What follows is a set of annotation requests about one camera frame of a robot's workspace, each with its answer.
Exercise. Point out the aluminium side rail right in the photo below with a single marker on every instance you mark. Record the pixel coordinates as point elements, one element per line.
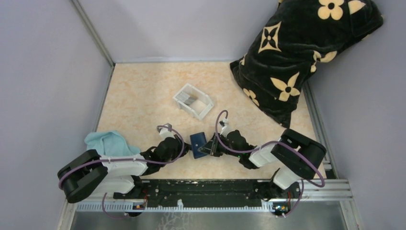
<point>320,131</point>

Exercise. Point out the navy blue card holder wallet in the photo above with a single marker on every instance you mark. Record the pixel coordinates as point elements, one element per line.
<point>198,140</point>

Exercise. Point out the grey card stack in box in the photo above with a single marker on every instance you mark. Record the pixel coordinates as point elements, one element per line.
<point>185,98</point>

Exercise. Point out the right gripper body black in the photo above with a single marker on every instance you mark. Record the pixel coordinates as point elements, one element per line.
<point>217,149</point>

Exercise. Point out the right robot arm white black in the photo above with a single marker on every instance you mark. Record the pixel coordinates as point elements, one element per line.
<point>300,155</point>

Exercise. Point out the aluminium corner post left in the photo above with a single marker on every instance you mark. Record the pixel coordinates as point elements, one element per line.
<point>86,21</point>

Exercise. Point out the white plastic card box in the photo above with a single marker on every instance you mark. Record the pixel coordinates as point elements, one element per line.
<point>201,107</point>

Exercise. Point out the black floral patterned pillow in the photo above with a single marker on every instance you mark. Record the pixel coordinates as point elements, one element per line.
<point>285,53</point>

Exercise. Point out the aluminium front rail frame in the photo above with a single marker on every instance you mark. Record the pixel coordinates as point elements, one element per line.
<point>334,190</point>

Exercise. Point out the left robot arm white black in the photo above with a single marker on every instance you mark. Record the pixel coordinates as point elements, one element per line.
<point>92,174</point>

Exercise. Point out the light blue cloth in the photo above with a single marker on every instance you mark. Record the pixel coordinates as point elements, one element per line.
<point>111,144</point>

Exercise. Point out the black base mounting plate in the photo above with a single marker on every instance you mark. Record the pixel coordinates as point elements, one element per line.
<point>208,193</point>

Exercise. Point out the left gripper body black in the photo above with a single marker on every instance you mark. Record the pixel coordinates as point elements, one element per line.
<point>177,149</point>

